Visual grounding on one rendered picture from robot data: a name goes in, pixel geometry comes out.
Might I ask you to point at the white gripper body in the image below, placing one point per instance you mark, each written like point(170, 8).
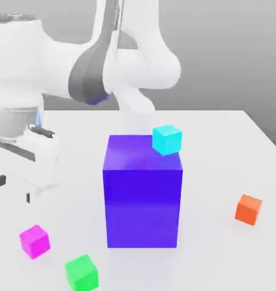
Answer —
point(43, 163)

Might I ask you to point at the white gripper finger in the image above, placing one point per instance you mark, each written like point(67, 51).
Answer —
point(0, 180)
point(28, 198)

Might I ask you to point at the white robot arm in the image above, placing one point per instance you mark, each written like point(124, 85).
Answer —
point(137, 68)

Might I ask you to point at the small magenta cube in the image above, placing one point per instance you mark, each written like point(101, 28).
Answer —
point(34, 242)

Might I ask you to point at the small green cube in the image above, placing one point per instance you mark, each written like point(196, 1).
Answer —
point(82, 274)

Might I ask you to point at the small cyan cube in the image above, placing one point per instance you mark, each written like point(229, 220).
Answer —
point(166, 139)

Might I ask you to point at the small orange cube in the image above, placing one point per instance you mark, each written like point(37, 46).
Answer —
point(247, 210)

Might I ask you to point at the large purple box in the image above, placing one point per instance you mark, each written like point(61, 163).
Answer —
point(142, 204)

